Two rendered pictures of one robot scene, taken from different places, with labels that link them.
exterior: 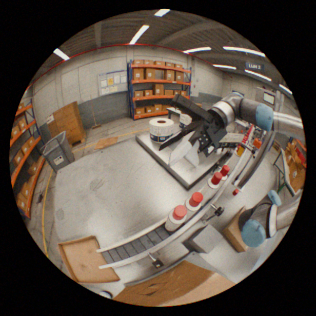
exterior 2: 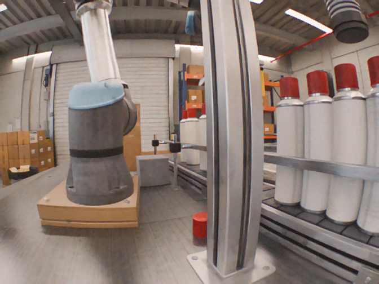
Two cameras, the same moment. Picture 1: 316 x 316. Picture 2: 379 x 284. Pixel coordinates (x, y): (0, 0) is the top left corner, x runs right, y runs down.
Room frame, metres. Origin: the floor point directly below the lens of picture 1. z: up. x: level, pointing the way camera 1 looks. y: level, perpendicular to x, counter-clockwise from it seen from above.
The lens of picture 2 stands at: (0.26, -0.78, 1.00)
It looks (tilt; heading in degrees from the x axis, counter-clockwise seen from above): 3 degrees down; 103
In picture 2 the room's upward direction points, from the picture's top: 1 degrees counter-clockwise
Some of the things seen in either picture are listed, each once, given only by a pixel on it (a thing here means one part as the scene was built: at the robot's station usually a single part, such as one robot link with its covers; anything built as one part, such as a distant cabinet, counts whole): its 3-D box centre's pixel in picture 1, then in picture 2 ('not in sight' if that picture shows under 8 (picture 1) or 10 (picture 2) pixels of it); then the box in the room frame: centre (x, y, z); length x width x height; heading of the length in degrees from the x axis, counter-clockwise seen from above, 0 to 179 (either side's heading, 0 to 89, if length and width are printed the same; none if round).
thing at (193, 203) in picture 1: (188, 210); (192, 136); (0.11, -0.11, 0.98); 0.05 x 0.05 x 0.20
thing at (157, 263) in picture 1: (154, 257); (160, 152); (-0.06, 0.01, 0.91); 0.07 x 0.03 x 0.16; 35
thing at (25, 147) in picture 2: not in sight; (27, 159); (-3.69, 1.26, 0.57); 1.20 x 0.85 x 1.14; 119
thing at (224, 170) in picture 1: (216, 183); not in sight; (0.22, -0.26, 0.98); 0.05 x 0.05 x 0.20
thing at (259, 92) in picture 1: (267, 107); not in sight; (0.35, -0.60, 1.38); 0.17 x 0.10 x 0.19; 0
